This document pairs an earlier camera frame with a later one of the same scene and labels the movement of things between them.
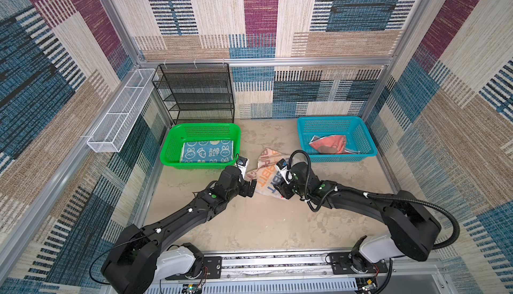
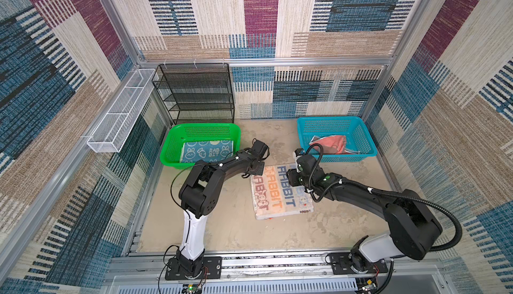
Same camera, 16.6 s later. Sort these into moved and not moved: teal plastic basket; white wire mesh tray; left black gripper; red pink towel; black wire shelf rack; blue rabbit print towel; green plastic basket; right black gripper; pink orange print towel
Moved: right black gripper; pink orange print towel; left black gripper
Not moved: teal plastic basket; white wire mesh tray; red pink towel; blue rabbit print towel; black wire shelf rack; green plastic basket
